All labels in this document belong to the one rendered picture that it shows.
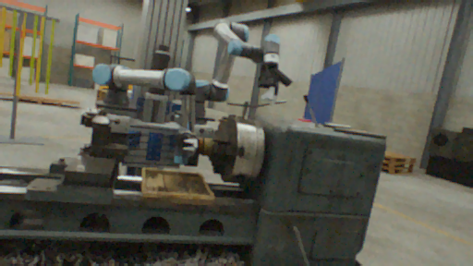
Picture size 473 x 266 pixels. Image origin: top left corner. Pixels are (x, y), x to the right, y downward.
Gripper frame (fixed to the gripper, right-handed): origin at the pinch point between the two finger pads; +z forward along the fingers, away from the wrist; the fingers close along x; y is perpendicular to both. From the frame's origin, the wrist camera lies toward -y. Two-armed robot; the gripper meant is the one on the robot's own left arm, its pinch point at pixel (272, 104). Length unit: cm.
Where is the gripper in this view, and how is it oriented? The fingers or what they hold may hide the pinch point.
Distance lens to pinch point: 153.1
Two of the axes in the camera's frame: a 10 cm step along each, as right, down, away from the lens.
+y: -9.5, -1.4, -2.9
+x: 3.1, -1.9, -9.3
